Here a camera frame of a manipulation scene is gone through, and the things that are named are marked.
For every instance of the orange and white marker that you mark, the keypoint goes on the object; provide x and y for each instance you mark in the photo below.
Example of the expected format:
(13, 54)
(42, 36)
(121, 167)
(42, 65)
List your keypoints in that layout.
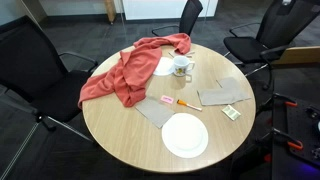
(188, 105)

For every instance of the white mug with print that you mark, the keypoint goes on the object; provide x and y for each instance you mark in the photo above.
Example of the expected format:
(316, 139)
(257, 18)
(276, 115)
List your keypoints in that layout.
(180, 63)

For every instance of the pink sticky note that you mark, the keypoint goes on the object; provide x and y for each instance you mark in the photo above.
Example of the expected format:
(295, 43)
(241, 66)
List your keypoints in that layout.
(167, 99)

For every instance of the grey napkin left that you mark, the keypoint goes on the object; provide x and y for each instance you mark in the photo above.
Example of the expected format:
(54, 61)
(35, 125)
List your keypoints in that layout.
(155, 111)

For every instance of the small white plate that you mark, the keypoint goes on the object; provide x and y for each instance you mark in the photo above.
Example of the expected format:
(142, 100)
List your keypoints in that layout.
(164, 68)

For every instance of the red cloth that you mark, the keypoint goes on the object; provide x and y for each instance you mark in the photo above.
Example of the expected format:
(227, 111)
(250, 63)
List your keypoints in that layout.
(133, 70)

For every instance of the large white plate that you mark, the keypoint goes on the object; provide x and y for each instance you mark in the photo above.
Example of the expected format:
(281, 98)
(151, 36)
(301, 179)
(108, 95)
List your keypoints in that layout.
(185, 135)

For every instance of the brown paper napkin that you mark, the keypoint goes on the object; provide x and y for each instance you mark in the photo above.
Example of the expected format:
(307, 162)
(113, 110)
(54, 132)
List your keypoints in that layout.
(213, 96)
(231, 83)

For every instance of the black mesh office chair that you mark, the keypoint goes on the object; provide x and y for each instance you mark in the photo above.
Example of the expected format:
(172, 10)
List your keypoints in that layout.
(26, 60)
(280, 23)
(190, 16)

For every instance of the white board panel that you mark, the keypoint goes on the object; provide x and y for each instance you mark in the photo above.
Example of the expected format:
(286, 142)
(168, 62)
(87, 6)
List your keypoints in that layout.
(160, 8)

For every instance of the wooden furniture leg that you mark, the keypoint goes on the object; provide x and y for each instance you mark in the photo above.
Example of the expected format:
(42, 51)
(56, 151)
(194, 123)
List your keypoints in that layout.
(110, 10)

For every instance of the black and orange clamp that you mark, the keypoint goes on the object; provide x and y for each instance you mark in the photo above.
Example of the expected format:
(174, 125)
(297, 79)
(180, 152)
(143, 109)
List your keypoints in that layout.
(290, 103)
(295, 145)

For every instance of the black robot cart platform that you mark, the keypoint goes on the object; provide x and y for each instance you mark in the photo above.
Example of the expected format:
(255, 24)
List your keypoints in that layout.
(293, 123)

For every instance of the light wooden desk panel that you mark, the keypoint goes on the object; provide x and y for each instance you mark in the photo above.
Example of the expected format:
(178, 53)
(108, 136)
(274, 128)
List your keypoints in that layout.
(300, 55)

